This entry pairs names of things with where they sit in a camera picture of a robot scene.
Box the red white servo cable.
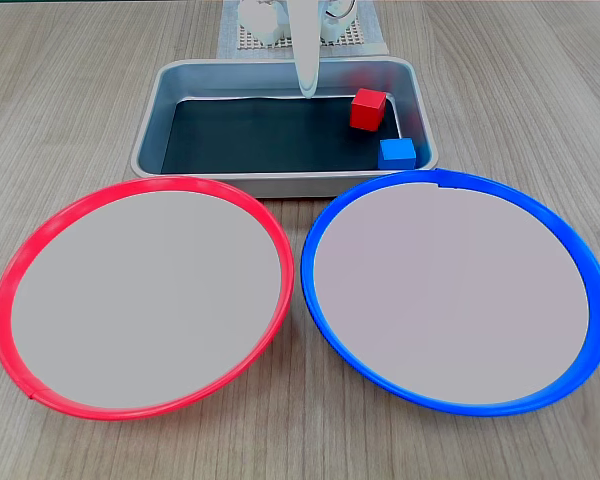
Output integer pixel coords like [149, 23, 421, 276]
[323, 0, 359, 24]

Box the black tray liner mat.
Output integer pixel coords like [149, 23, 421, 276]
[159, 94, 407, 175]

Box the white cloth pad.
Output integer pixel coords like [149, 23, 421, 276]
[216, 0, 389, 60]

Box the red rimmed round dish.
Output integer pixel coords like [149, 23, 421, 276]
[0, 175, 296, 422]

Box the blue rimmed round dish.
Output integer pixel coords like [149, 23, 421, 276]
[300, 167, 600, 418]

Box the red cube block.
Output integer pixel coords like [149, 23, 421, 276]
[349, 88, 388, 133]

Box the blue cube block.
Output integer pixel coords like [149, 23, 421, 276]
[377, 138, 418, 171]

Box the white mesh mat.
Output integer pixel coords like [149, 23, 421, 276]
[236, 18, 367, 52]

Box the silver metal tray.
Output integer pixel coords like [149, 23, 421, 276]
[129, 58, 440, 199]

